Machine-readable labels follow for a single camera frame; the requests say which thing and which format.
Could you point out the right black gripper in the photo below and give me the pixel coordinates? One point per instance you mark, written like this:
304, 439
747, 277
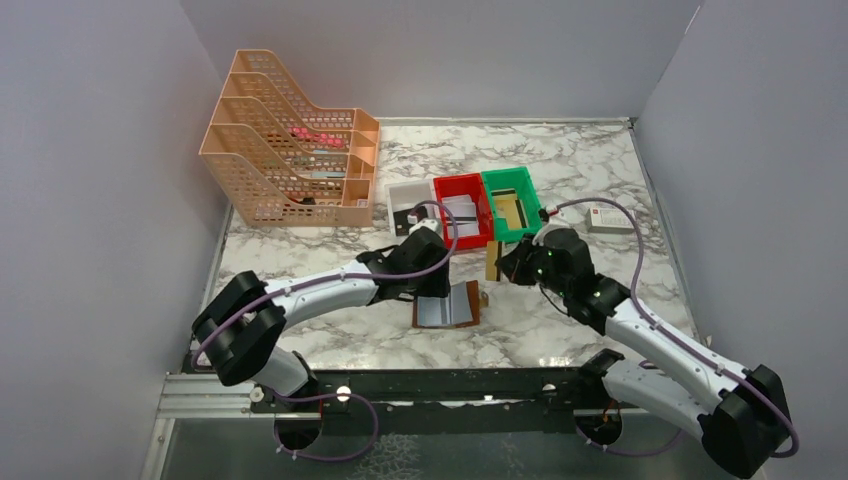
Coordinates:
515, 264

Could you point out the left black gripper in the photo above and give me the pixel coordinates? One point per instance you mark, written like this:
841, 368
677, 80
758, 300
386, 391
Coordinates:
433, 281

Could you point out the gold credit card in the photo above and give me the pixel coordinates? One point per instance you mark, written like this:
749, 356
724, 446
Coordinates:
493, 255

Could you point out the brown leather card holder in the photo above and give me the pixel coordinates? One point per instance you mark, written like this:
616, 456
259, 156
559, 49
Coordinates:
462, 308

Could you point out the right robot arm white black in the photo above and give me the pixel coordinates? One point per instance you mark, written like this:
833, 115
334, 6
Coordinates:
739, 415

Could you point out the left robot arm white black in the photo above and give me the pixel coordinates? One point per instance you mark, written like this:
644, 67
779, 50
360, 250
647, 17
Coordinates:
239, 329

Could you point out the black card in white bin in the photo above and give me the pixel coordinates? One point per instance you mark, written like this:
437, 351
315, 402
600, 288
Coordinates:
404, 220

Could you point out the white cards in red bin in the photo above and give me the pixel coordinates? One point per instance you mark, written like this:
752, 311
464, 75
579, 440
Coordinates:
464, 211

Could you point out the small white card box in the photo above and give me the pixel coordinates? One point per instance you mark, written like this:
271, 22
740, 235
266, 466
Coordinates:
608, 221

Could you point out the gold cards in green bin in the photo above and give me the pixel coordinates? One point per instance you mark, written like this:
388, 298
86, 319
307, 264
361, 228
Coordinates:
510, 209

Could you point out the white plastic bin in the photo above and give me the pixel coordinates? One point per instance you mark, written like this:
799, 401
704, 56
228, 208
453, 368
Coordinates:
418, 195

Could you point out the red plastic bin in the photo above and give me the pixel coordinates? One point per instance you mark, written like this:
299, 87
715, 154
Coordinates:
466, 184

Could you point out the green plastic bin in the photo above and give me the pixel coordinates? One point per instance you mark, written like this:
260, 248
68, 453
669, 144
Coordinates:
520, 180

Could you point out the pink item in organizer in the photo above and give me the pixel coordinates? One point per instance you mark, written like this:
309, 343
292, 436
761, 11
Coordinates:
315, 140

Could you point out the peach plastic file organizer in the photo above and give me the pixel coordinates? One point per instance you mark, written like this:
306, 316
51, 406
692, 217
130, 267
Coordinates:
270, 179

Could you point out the black mounting rail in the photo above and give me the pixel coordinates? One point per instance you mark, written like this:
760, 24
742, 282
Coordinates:
438, 401

